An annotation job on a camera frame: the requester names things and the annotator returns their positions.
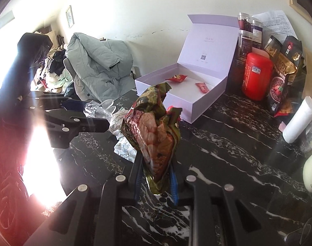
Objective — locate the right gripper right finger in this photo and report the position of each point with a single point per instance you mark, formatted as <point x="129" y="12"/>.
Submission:
<point x="218" y="217"/>

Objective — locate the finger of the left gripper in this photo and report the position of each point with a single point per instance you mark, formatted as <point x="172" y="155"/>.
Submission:
<point x="73" y="105"/>
<point x="77" y="120"/>

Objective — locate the black gold cereal bag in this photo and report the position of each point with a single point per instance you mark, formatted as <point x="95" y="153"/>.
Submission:
<point x="287" y="59"/>

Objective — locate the white printed paper sheet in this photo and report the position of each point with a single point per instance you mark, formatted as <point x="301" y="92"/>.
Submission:
<point x="275" y="23"/>

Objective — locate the dark lidded jar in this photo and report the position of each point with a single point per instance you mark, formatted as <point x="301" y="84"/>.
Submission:
<point x="245" y="42"/>

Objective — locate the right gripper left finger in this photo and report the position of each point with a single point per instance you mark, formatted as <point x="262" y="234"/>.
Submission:
<point x="86" y="218"/>

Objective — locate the small red sachet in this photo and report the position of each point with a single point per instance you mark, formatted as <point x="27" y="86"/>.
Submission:
<point x="202" y="87"/>

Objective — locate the white open gift box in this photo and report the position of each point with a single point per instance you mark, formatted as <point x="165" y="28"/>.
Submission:
<point x="206" y="56"/>

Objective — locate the red cylindrical canister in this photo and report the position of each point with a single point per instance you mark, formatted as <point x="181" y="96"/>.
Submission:
<point x="257" y="76"/>

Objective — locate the grey green padded jacket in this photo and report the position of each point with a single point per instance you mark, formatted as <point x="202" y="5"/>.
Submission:
<point x="102" y="68"/>

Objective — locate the red orange snack packet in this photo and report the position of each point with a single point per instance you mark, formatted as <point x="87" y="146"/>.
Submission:
<point x="178" y="78"/>

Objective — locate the brown paper bag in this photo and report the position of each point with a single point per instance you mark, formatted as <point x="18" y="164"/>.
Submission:
<point x="307" y="91"/>

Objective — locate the brown cereal snack packet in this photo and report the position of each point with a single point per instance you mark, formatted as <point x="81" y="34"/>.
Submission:
<point x="150" y="131"/>

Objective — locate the white paper roll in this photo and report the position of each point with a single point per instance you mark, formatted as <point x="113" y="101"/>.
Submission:
<point x="299" y="121"/>

